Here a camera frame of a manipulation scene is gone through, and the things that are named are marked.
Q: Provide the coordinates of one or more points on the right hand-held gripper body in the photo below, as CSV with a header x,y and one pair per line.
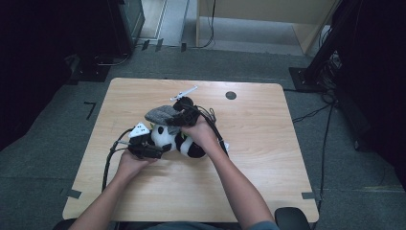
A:
x,y
186,113

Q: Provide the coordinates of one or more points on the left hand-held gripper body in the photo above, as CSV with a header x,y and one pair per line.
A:
x,y
143,148

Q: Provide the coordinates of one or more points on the panda plush toy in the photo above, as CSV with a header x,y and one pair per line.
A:
x,y
169,139

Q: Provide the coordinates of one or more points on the gray knit hat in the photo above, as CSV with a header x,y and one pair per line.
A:
x,y
159,115

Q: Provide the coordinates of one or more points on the person's left hand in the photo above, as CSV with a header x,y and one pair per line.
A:
x,y
130,164

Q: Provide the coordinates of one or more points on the person's right hand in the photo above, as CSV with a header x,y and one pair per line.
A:
x,y
201,135

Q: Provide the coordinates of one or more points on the dark round table grommet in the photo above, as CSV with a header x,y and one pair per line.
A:
x,y
230,95

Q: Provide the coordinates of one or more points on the gray tape piece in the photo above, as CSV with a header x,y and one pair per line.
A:
x,y
308,195
73,193

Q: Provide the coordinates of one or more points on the black stand base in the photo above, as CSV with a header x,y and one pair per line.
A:
x,y
91,72

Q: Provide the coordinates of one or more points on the black chair armrest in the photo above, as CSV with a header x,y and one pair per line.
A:
x,y
63,224
292,218

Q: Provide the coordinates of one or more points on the black metal stand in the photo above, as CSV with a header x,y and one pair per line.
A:
x,y
303,78

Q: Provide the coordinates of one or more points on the person's blue shirt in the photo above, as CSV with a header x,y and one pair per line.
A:
x,y
261,226

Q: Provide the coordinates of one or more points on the light wooden cabinet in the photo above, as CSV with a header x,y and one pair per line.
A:
x,y
255,9

